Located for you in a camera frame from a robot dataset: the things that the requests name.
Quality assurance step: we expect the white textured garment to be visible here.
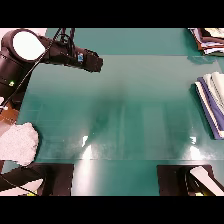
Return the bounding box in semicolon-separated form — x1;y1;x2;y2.
0;122;40;167

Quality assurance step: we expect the folded white garment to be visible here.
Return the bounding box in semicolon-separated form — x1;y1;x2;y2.
202;71;224;132

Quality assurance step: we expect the black cable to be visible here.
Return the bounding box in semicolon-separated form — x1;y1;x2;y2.
0;28;76;109

